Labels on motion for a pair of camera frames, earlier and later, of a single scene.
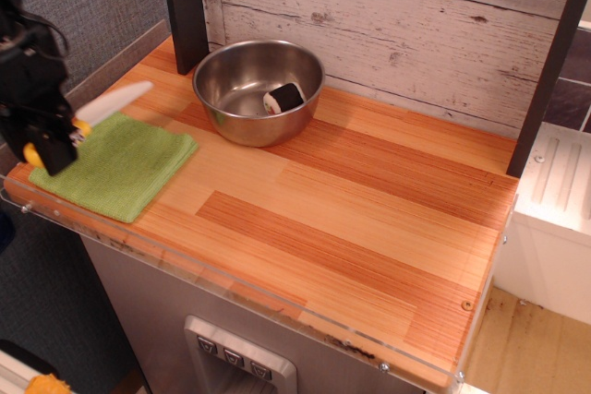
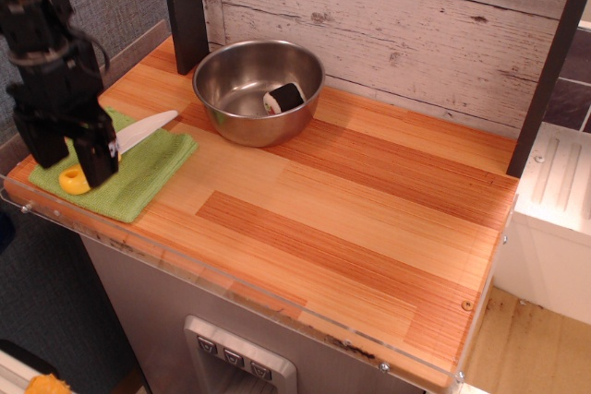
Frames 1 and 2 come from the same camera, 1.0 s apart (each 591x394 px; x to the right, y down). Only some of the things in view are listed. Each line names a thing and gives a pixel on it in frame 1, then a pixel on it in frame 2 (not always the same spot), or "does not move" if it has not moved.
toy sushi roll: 283,98 does not move
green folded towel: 120,166 does not move
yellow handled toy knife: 85,116 → 75,178
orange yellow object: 47,384 does not move
